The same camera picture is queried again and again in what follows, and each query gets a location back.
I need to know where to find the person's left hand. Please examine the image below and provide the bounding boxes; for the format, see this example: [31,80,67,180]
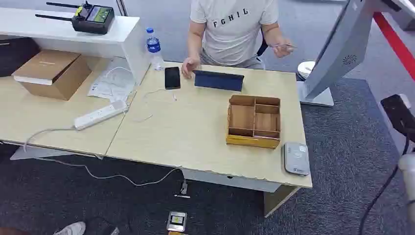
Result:
[271,38,294,59]

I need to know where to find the person's right hand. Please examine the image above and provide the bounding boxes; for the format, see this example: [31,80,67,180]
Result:
[181,56,202,79]

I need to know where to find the black smartphone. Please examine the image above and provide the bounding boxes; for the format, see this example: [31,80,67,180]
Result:
[164,66,182,91]

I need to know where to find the round white object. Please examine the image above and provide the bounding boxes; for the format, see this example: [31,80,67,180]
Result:
[297,61,317,82]

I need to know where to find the dark blue tablet case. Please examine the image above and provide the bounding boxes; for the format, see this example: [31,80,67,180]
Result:
[193,70,245,93]

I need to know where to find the clear water bottle blue cap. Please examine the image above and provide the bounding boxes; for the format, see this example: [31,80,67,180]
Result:
[145,27,165,71]

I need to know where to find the person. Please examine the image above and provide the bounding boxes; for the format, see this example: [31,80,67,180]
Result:
[181,0,296,79]

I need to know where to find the white monitor stand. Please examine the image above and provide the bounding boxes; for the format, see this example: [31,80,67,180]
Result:
[297,0,415,108]

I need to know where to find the pale wooden desk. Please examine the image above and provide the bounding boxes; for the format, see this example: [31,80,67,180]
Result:
[106,61,313,218]
[0,57,138,161]

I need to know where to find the wooden compartment box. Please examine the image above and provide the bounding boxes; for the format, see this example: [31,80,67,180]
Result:
[226,94,282,150]

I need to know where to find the white paper sheets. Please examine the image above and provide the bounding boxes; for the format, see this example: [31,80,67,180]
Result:
[87,57,137,103]

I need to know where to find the white power strip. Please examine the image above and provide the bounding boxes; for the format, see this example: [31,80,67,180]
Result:
[73,100,129,131]

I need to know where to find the black remote controller with antennas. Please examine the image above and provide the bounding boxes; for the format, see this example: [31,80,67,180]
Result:
[35,0,115,35]

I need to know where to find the grey flat device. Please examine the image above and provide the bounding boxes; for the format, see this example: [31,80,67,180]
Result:
[283,141,311,177]

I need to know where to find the grey floor plug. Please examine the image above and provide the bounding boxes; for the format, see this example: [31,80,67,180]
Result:
[174,180,191,199]

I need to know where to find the white desk shelf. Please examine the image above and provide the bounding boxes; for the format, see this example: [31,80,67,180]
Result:
[0,7,151,86]

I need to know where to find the brown cardboard box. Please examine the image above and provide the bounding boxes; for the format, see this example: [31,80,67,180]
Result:
[12,49,92,101]

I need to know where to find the silver floor socket box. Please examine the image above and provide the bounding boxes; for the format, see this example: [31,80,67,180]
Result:
[166,211,188,233]

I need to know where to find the black bag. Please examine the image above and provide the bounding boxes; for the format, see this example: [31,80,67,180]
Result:
[0,37,41,78]

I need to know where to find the white shoe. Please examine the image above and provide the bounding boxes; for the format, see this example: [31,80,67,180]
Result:
[53,221,87,235]

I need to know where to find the thin white earphone cable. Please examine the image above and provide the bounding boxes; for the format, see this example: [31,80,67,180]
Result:
[133,88,178,123]

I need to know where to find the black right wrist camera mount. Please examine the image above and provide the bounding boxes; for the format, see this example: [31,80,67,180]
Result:
[380,94,415,143]

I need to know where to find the grey power strip cable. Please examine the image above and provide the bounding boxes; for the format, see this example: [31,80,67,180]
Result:
[23,127,188,195]

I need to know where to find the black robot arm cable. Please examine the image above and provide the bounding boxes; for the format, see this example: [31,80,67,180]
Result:
[358,136,411,235]

